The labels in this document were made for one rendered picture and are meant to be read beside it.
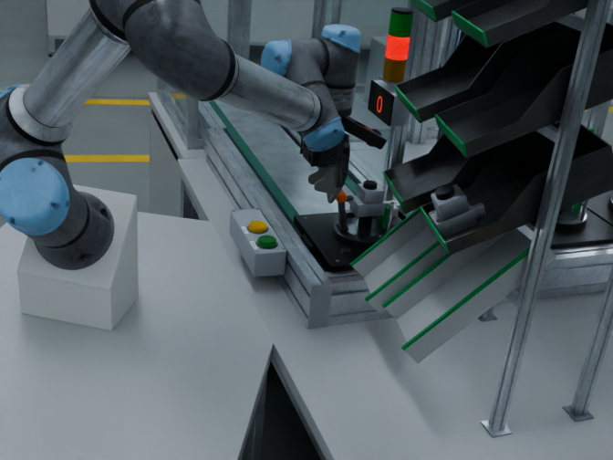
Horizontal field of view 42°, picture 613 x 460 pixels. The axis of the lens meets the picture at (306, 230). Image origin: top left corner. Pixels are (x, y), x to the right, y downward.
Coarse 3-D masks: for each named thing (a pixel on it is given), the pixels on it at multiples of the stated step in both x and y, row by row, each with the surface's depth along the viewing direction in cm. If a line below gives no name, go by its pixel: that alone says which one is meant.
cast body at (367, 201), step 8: (360, 184) 171; (368, 184) 169; (376, 184) 170; (360, 192) 170; (368, 192) 168; (376, 192) 169; (352, 200) 172; (360, 200) 170; (368, 200) 169; (376, 200) 170; (352, 208) 172; (360, 208) 169; (368, 208) 170; (376, 208) 171; (384, 208) 171; (360, 216) 170
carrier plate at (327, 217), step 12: (300, 216) 181; (312, 216) 182; (324, 216) 182; (336, 216) 183; (396, 216) 185; (300, 228) 178; (312, 228) 176; (324, 228) 177; (312, 240) 171; (324, 240) 172; (336, 240) 172; (324, 252) 167; (336, 252) 167; (360, 252) 168; (324, 264) 166; (336, 264) 163; (348, 264) 163
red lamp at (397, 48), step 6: (390, 36) 177; (390, 42) 177; (396, 42) 176; (402, 42) 176; (408, 42) 177; (390, 48) 177; (396, 48) 177; (402, 48) 177; (408, 48) 178; (390, 54) 178; (396, 54) 177; (402, 54) 177
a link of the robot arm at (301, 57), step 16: (272, 48) 145; (288, 48) 145; (304, 48) 147; (320, 48) 149; (272, 64) 146; (288, 64) 145; (304, 64) 145; (320, 64) 149; (304, 80) 144; (320, 80) 145
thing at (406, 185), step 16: (448, 144) 145; (416, 160) 145; (432, 160) 146; (448, 160) 145; (464, 160) 143; (480, 160) 133; (384, 176) 145; (400, 176) 146; (416, 176) 144; (432, 176) 142; (448, 176) 140; (464, 176) 134; (400, 192) 142; (416, 192) 140; (432, 192) 135; (416, 208) 135
